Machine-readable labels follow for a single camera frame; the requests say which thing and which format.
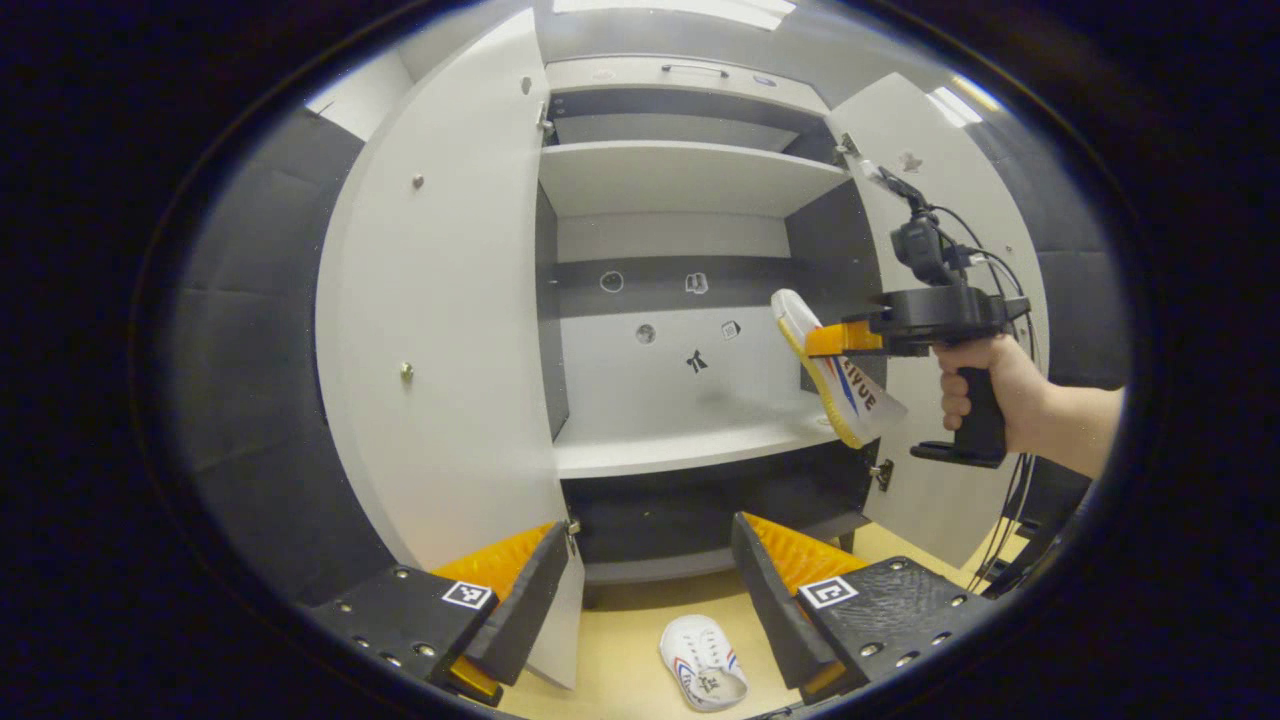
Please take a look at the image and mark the white cabinet shelf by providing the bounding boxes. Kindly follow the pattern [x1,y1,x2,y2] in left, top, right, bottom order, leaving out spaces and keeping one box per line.
[552,394,852,480]
[538,139,852,219]

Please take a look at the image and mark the white shoe cabinet door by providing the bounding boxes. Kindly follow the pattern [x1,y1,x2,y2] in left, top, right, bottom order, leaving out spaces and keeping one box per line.
[315,8,587,691]
[825,72,1051,569]

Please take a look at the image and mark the small ceiling light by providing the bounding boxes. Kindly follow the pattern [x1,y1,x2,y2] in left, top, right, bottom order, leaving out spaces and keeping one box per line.
[924,74,1002,128]

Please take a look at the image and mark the white canvas shoe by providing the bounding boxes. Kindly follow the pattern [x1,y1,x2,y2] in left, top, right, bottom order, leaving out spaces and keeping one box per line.
[658,615,749,713]
[770,288,909,451]

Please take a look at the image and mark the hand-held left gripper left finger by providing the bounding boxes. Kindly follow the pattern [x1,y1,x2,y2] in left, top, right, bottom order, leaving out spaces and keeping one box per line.
[308,522,575,709]

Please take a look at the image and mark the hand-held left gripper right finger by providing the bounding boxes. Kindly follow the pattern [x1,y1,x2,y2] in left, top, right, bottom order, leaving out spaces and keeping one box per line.
[730,513,993,707]

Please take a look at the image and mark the white shoe cabinet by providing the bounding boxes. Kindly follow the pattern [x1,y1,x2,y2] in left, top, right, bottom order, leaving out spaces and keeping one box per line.
[535,55,891,586]

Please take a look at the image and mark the large ceiling light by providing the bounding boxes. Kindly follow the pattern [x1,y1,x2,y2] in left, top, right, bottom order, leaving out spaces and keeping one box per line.
[552,0,797,32]

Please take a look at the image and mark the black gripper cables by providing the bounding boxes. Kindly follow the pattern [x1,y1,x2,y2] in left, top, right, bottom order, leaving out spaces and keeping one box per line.
[925,205,1046,593]

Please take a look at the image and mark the black quilted cloth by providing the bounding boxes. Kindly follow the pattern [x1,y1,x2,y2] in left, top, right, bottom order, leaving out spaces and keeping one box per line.
[958,118,1133,393]
[163,103,403,603]

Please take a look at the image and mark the white cabinet drawer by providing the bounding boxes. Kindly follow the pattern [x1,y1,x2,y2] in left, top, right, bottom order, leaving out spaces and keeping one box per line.
[544,54,832,117]

